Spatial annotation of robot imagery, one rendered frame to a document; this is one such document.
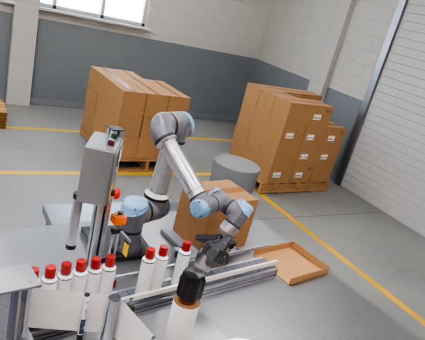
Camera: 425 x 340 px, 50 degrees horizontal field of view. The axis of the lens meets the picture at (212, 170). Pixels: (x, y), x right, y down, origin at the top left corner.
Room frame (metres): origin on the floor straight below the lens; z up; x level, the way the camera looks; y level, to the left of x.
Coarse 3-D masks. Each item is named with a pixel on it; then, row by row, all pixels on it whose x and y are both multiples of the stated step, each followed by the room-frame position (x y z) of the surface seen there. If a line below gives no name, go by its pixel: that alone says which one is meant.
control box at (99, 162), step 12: (96, 132) 1.45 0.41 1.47; (96, 144) 1.34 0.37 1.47; (120, 144) 1.41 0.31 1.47; (84, 156) 1.30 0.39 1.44; (96, 156) 1.30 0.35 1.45; (108, 156) 1.31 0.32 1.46; (84, 168) 1.30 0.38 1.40; (96, 168) 1.30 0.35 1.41; (108, 168) 1.31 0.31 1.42; (84, 180) 1.30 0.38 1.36; (96, 180) 1.30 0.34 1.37; (108, 180) 1.31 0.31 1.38; (84, 192) 1.30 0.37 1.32; (96, 192) 1.30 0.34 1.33; (108, 192) 1.31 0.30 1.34; (96, 204) 1.30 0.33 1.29
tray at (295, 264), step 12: (264, 252) 2.12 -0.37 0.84; (276, 252) 2.16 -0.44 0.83; (288, 252) 2.19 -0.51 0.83; (300, 252) 2.22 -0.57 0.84; (276, 264) 2.03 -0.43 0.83; (288, 264) 2.07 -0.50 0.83; (300, 264) 2.10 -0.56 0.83; (312, 264) 2.13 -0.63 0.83; (324, 264) 2.10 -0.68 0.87; (288, 276) 1.95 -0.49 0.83; (300, 276) 1.92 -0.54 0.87; (312, 276) 2.00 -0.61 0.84
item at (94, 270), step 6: (96, 258) 1.32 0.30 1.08; (90, 264) 1.31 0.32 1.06; (96, 264) 1.31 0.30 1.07; (90, 270) 1.30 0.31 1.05; (96, 270) 1.31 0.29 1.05; (102, 270) 1.33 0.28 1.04; (90, 276) 1.30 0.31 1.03; (96, 276) 1.30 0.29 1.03; (90, 282) 1.30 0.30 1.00; (96, 282) 1.30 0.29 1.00; (90, 288) 1.30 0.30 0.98; (96, 288) 1.31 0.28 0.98
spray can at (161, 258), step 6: (162, 246) 1.50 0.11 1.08; (162, 252) 1.49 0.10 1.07; (156, 258) 1.49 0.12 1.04; (162, 258) 1.49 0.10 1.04; (168, 258) 1.50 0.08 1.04; (156, 264) 1.48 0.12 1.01; (162, 264) 1.48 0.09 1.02; (156, 270) 1.48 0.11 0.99; (162, 270) 1.49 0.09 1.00; (156, 276) 1.48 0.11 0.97; (162, 276) 1.49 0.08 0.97; (156, 282) 1.48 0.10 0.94; (162, 282) 1.50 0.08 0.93; (150, 288) 1.48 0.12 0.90; (156, 288) 1.48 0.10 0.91
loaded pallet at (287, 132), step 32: (256, 96) 5.53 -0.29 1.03; (288, 96) 5.42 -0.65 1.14; (320, 96) 6.15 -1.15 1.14; (256, 128) 5.41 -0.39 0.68; (288, 128) 5.11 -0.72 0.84; (320, 128) 5.44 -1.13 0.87; (256, 160) 5.29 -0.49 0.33; (288, 160) 5.22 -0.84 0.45; (320, 160) 5.57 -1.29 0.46; (256, 192) 5.08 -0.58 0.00
